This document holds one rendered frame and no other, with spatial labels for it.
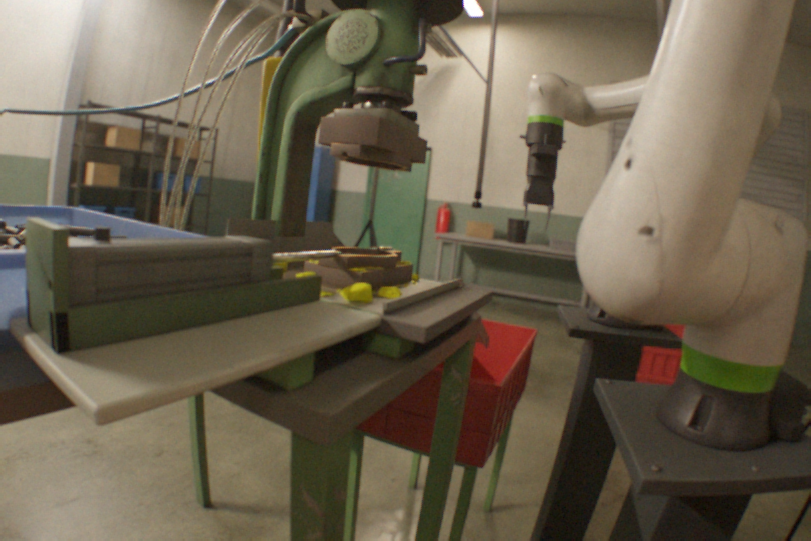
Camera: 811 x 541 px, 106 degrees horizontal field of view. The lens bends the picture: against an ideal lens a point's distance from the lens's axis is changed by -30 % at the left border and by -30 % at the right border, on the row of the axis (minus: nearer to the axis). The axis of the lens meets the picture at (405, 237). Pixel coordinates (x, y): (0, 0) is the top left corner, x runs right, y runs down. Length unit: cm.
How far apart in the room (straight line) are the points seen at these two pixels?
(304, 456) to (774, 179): 639
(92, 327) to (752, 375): 56
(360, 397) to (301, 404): 5
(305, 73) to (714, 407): 72
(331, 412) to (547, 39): 639
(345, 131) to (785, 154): 635
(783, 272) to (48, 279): 59
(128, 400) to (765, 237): 49
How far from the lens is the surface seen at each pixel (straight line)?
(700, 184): 34
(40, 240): 33
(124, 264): 34
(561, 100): 109
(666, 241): 34
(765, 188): 643
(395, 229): 656
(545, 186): 107
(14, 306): 45
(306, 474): 40
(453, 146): 639
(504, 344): 157
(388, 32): 65
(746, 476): 46
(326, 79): 71
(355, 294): 51
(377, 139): 56
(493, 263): 613
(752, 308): 46
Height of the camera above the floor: 111
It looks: 4 degrees down
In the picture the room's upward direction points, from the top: 7 degrees clockwise
